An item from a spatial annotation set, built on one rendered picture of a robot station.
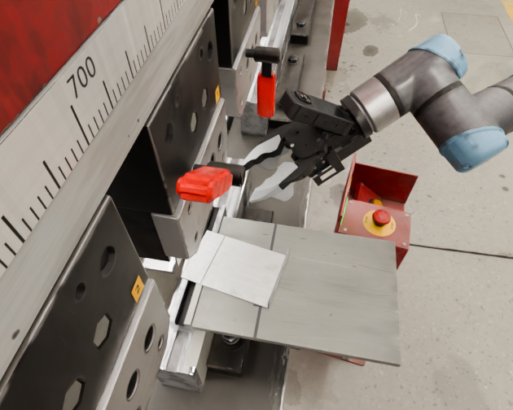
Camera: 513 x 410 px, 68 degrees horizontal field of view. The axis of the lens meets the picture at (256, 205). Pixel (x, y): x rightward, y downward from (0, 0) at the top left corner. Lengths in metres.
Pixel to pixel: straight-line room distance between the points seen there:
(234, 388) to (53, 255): 0.48
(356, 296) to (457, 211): 1.60
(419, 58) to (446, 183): 1.64
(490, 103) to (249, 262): 0.39
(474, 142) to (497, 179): 1.79
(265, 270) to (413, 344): 1.18
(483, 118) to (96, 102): 0.50
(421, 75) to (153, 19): 0.43
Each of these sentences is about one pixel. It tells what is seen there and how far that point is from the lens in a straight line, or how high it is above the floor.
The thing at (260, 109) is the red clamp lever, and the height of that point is 1.17.
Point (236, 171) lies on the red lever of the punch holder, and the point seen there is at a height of 1.26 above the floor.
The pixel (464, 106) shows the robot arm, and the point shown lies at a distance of 0.59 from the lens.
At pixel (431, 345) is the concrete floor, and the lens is 1.70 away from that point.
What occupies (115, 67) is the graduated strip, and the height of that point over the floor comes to 1.38.
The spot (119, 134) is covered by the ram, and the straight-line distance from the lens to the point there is 0.20.
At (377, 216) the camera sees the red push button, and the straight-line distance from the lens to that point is 0.88.
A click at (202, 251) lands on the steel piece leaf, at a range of 0.57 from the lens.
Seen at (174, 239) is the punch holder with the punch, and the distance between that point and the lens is 0.32.
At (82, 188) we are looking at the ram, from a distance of 0.18.
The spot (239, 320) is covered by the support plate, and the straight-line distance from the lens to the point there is 0.52.
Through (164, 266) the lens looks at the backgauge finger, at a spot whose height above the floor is 1.00.
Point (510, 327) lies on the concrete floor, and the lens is 1.87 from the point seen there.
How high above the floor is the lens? 1.48
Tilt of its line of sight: 52 degrees down
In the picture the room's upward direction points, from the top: straight up
